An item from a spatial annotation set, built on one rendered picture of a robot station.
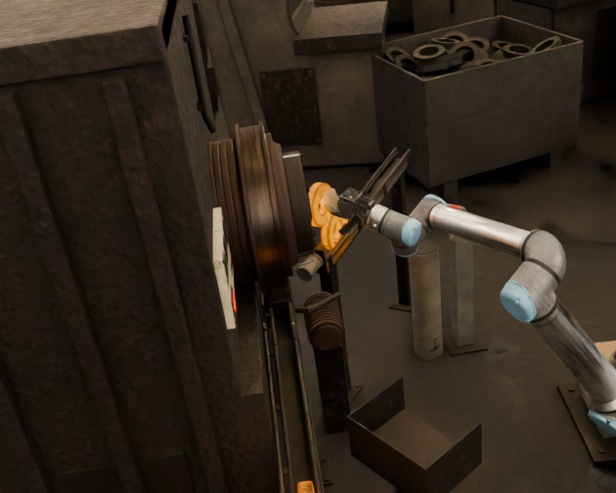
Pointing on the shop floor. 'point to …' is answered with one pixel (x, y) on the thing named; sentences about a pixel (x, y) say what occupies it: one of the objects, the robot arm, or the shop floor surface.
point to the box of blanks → (477, 99)
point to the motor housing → (329, 360)
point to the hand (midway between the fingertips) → (319, 200)
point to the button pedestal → (462, 300)
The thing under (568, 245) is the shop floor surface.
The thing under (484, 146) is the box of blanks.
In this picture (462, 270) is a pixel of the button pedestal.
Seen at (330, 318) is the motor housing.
